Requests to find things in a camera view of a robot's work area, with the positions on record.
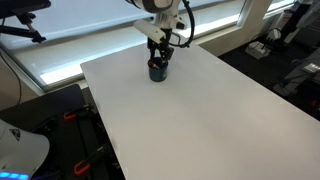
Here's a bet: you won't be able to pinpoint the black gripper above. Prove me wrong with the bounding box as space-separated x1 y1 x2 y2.
147 28 175 68

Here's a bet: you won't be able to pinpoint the red-capped sharpie marker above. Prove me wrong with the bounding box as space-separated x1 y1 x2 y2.
149 61 165 70

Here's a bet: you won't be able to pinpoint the white robot base, blue lights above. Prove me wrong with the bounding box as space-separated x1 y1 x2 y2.
0 119 51 180

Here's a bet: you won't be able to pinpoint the dark blue cup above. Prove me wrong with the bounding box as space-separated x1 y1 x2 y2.
148 57 169 83

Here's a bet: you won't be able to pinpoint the white floor device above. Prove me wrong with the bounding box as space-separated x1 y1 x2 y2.
245 40 271 60

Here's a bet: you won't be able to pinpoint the black side cart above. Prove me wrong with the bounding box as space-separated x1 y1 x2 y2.
0 83 127 180

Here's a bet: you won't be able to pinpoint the grey equipment stand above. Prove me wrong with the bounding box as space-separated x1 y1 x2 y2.
272 49 320 98

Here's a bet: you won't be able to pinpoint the black and white machine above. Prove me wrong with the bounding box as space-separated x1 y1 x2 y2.
283 0 320 46

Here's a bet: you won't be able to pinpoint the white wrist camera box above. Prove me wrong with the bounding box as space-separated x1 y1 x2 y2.
133 19 168 44

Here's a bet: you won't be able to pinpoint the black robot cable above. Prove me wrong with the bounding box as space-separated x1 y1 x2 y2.
167 0 196 49

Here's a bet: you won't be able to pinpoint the orange-handled black clamp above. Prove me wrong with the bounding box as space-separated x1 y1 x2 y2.
63 104 98 122
73 143 112 176

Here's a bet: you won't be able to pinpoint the black looped floor cable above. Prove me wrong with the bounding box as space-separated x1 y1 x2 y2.
265 27 286 52

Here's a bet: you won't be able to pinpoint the thin black wall cable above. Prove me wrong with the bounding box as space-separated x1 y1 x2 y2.
0 53 23 108

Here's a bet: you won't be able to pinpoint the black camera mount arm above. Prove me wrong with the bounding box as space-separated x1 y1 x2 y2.
0 0 53 44

